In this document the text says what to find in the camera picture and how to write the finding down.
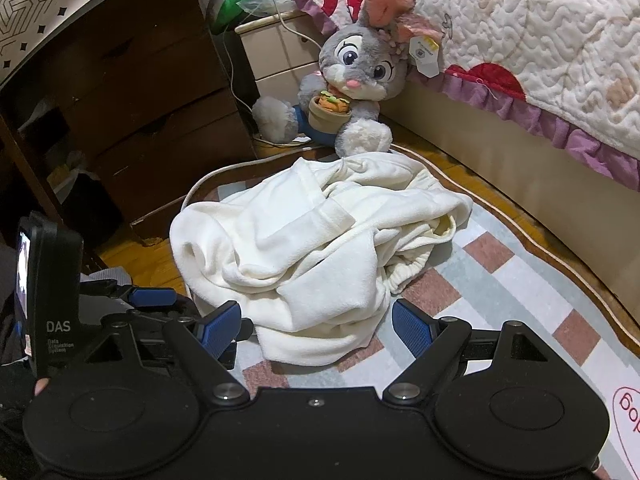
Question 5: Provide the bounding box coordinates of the white fleece hooded jacket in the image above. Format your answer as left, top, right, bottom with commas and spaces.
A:
169, 152, 472, 366

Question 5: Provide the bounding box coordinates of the person's left hand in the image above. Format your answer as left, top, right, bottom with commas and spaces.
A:
34, 378, 50, 396

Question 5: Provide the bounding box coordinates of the checkered pink grey rug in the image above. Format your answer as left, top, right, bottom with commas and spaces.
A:
177, 154, 639, 479

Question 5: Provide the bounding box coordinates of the dark wooden dresser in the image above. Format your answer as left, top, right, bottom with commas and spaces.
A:
1, 0, 255, 245

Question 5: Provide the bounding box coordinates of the cream bedside cabinet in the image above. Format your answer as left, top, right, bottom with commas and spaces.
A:
234, 11, 324, 105

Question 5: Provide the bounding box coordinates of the grey plush bunny toy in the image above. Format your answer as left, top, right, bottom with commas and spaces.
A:
252, 0, 442, 157

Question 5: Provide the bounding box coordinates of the quilted strawberry bedspread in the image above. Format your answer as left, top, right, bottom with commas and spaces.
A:
294, 0, 639, 188

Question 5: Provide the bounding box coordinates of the white power cable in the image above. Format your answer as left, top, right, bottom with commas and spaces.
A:
218, 0, 331, 149

